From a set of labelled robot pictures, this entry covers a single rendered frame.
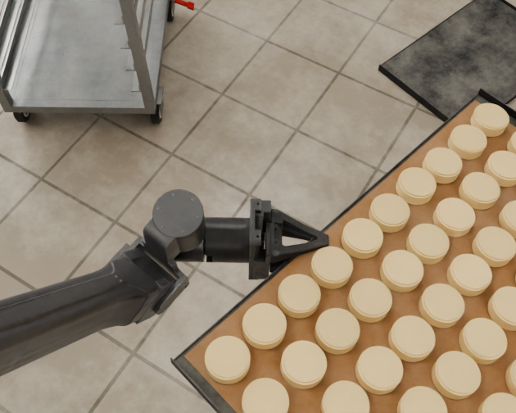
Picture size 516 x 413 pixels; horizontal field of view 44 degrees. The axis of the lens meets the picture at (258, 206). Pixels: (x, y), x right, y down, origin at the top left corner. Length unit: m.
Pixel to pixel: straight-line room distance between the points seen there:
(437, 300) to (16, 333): 0.46
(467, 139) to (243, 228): 0.34
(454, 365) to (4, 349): 0.47
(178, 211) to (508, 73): 1.87
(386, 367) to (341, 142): 1.47
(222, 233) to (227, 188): 1.24
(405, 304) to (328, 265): 0.10
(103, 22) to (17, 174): 0.60
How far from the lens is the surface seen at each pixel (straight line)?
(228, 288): 1.85
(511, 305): 0.80
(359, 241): 0.79
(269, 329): 0.72
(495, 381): 0.78
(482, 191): 0.87
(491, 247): 0.83
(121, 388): 1.79
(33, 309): 0.58
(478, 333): 0.77
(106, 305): 0.66
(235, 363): 0.71
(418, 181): 0.85
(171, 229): 0.70
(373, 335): 0.76
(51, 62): 2.24
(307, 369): 0.71
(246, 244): 0.77
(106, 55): 2.21
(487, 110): 0.97
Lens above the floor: 1.70
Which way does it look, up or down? 60 degrees down
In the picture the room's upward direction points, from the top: straight up
